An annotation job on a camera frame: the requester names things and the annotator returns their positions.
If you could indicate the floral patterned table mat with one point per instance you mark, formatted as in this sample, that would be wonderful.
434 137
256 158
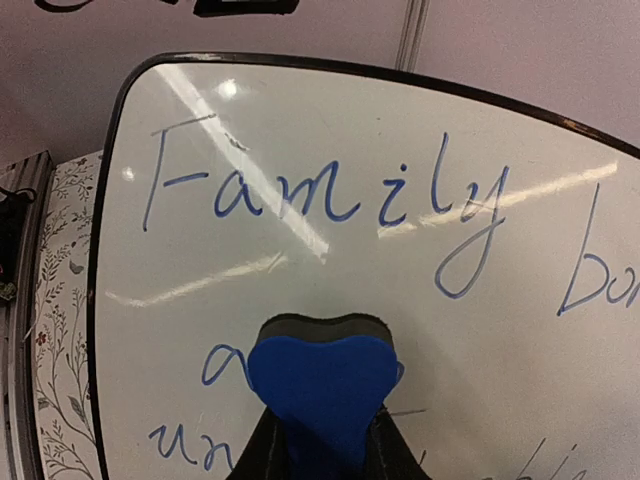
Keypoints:
58 335

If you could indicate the blue whiteboard eraser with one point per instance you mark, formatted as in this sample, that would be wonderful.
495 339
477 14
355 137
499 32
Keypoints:
324 379

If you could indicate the white whiteboard black frame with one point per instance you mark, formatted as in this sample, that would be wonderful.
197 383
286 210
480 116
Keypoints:
498 241

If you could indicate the left aluminium corner post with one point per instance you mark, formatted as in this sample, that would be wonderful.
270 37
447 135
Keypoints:
412 30

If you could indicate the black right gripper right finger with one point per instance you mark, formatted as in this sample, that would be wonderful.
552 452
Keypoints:
388 456

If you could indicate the aluminium front rail frame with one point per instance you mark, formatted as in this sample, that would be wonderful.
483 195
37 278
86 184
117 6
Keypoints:
20 456

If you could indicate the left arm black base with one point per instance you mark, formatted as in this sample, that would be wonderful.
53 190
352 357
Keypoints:
14 207

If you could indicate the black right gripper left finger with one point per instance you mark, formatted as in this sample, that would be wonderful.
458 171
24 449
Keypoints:
263 458

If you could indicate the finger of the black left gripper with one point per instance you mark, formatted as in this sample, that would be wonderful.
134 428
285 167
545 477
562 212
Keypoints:
248 7

